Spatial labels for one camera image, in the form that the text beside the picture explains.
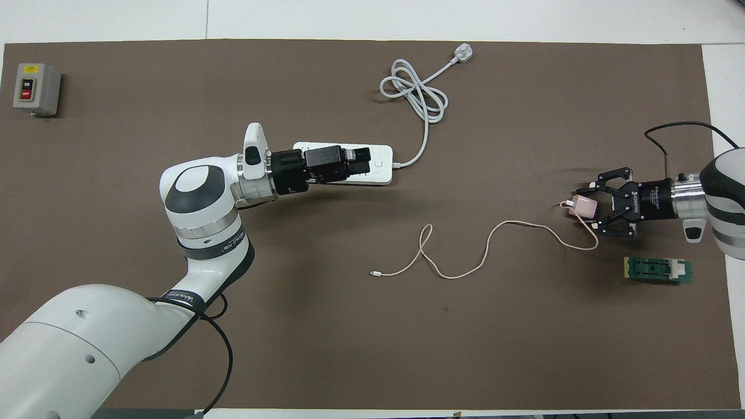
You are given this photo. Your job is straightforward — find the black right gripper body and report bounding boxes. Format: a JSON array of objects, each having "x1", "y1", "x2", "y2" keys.
[{"x1": 624, "y1": 179, "x2": 679, "y2": 223}]

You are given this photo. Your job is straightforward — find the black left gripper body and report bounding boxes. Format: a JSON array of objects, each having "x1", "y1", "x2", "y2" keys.
[{"x1": 269, "y1": 145, "x2": 350, "y2": 196}]

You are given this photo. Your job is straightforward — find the white power strip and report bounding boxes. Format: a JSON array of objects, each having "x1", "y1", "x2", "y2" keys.
[{"x1": 292, "y1": 141, "x2": 394, "y2": 186}]

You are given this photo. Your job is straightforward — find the pink charger block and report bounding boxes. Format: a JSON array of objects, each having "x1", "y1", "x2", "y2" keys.
[{"x1": 567, "y1": 195, "x2": 599, "y2": 220}]

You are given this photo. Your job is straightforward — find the pink charging cable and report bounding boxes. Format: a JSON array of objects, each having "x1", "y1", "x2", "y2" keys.
[{"x1": 370, "y1": 201, "x2": 600, "y2": 278}]

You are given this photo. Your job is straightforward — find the brown table mat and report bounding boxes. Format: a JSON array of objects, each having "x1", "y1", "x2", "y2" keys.
[{"x1": 0, "y1": 39, "x2": 741, "y2": 411}]

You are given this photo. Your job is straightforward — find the white power cord with plug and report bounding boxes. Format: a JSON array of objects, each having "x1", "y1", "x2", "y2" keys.
[{"x1": 379, "y1": 44, "x2": 473, "y2": 171}]

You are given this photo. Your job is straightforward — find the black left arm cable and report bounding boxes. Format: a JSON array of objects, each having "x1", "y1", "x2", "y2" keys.
[{"x1": 146, "y1": 291, "x2": 233, "y2": 415}]

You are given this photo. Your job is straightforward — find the grey on-off switch box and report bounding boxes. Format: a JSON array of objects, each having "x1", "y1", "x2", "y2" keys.
[{"x1": 13, "y1": 63, "x2": 62, "y2": 118}]

